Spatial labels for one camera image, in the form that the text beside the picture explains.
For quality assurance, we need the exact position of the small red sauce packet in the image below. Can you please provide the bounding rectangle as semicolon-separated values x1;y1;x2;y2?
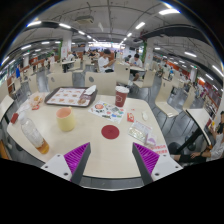
127;113;134;122

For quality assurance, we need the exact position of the beige chair right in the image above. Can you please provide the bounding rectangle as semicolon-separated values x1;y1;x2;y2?
155;80;179;118

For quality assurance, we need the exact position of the beige chair left back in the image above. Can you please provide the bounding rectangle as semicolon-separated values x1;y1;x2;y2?
48;72;73;91

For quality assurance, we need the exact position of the crumpled white napkin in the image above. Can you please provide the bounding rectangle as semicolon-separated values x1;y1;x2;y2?
84;85;96;96

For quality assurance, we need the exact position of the small white object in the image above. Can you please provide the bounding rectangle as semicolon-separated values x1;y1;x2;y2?
142;112;148;121

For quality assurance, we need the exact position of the clear plastic wrapper packet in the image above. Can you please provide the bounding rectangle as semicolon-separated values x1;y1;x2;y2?
128;121;152;142

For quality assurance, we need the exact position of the clear plastic water bottle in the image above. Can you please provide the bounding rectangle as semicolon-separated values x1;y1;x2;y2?
18;112;49;154

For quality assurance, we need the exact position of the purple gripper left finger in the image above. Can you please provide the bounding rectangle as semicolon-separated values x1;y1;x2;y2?
42;143;91;185

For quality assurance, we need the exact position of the beige chair behind table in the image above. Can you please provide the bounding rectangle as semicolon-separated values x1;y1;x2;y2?
85;72;116;96

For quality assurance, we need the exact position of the yellow cup with pink rim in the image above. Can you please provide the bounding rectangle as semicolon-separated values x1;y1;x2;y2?
56;107;75;132

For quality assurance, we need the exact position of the person in white far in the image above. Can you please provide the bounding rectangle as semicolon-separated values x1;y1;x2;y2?
129;53;142;81

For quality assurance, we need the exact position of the seated person at right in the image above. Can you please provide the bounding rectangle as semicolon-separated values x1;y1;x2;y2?
170;110;224;164

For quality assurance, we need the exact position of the plastic bag with food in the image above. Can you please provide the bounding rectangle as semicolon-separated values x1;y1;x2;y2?
29;92;45;110

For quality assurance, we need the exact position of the colourful sticker sheet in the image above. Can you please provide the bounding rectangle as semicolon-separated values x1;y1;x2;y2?
89;101;126;124

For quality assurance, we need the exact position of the red bottle cap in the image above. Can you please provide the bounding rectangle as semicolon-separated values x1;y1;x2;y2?
10;113;19;124

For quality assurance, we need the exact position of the red paper drink cup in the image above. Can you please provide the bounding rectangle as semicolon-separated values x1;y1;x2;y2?
115;86;129;107

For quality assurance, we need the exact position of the person in white shirt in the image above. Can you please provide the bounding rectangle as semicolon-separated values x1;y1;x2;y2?
98;49;115;73

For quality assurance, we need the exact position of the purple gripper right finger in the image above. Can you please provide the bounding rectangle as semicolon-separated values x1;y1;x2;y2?
132;143;182;185

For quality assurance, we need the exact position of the neighbouring table at right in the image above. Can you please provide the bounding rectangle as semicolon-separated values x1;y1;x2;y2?
177;108;211;153

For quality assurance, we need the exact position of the dark food tray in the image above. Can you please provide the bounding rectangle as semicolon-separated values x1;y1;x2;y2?
44;87;97;108

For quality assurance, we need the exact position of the round red coaster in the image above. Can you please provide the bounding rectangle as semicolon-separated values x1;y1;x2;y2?
101;125;119;140

